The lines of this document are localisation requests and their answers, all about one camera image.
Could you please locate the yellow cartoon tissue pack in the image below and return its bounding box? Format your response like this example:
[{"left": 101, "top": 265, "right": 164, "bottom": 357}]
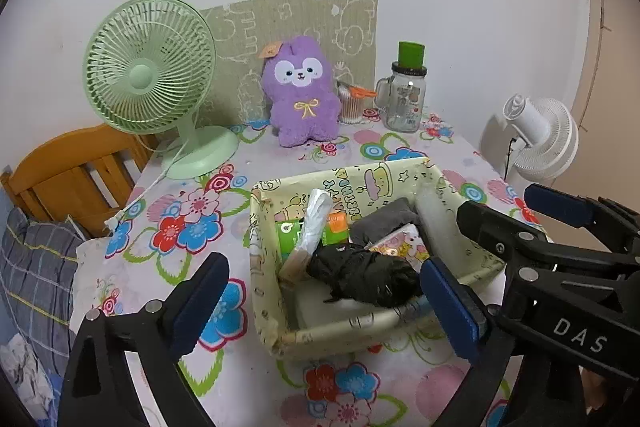
[{"left": 369, "top": 223, "right": 430, "bottom": 272}]

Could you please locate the grey soft cloth bundle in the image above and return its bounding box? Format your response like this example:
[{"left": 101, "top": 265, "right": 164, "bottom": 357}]
[{"left": 349, "top": 197, "right": 419, "bottom": 246}]

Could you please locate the black soft cloth bundle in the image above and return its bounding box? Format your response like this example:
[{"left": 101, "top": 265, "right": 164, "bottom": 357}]
[{"left": 306, "top": 243, "right": 423, "bottom": 309}]

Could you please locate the white bag roll brown core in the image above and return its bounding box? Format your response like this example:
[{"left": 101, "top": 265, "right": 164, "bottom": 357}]
[{"left": 279, "top": 188, "right": 333, "bottom": 285}]

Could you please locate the green orange packet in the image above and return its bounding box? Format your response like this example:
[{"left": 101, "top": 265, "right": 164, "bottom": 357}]
[{"left": 276, "top": 211, "right": 349, "bottom": 260}]

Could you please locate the beige door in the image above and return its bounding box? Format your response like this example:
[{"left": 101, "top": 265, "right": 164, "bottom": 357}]
[{"left": 568, "top": 0, "right": 639, "bottom": 207}]

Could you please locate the white fan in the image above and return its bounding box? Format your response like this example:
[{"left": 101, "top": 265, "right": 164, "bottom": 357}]
[{"left": 502, "top": 93, "right": 579, "bottom": 183}]

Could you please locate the grey plaid bedding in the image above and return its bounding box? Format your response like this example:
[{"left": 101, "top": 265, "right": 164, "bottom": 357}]
[{"left": 1, "top": 208, "right": 80, "bottom": 426}]

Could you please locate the floral tablecloth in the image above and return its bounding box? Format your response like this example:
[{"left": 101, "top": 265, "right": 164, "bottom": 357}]
[{"left": 70, "top": 108, "right": 538, "bottom": 426}]

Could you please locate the yellow cartoon storage box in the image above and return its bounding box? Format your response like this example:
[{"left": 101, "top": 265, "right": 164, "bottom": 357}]
[{"left": 248, "top": 157, "right": 503, "bottom": 360}]

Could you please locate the glass jar green lid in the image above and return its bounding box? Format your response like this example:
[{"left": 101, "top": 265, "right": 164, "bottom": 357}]
[{"left": 374, "top": 41, "right": 427, "bottom": 133}]

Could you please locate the small cup with orange lid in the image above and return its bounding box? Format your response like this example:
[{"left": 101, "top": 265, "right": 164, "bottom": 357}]
[{"left": 337, "top": 81, "right": 376, "bottom": 124}]

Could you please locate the purple plush toy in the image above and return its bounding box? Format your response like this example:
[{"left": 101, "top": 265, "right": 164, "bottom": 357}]
[{"left": 259, "top": 36, "right": 342, "bottom": 147}]

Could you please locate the patterned cardboard panel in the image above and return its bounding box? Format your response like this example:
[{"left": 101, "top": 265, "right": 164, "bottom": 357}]
[{"left": 198, "top": 0, "right": 378, "bottom": 126}]

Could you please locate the green desk fan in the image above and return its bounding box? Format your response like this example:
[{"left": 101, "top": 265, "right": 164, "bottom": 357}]
[{"left": 82, "top": 0, "right": 239, "bottom": 180}]

